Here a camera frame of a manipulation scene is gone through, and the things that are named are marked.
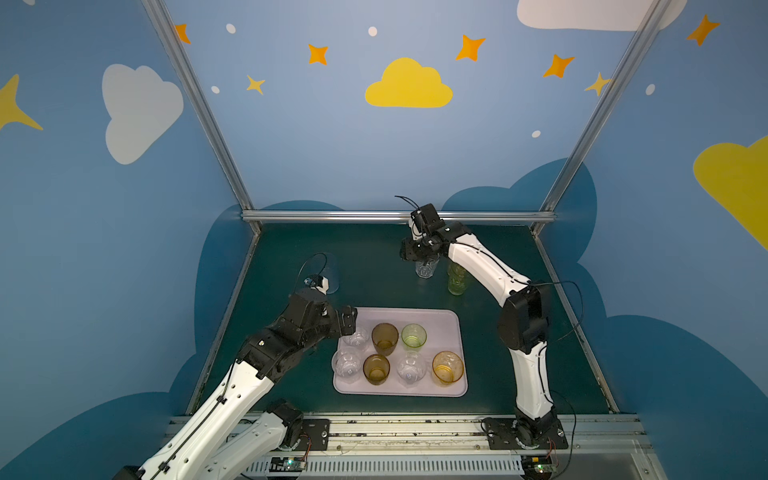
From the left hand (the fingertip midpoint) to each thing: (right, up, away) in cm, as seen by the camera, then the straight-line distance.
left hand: (346, 313), depth 74 cm
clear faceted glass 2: (-1, -17, +12) cm, 21 cm away
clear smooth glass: (+25, +9, +34) cm, 43 cm away
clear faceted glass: (+2, -11, +16) cm, 20 cm away
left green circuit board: (-14, -36, -3) cm, 38 cm away
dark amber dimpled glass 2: (+7, -18, +10) cm, 22 cm away
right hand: (+17, +16, +19) cm, 31 cm away
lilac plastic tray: (+15, -14, +14) cm, 25 cm away
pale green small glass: (+18, -10, +16) cm, 26 cm away
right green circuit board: (+47, -36, -2) cm, 60 cm away
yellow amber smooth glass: (+28, -18, +10) cm, 34 cm away
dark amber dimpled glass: (+10, -10, +14) cm, 19 cm away
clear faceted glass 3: (+17, -18, +11) cm, 27 cm away
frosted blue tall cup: (-9, +11, +24) cm, 28 cm away
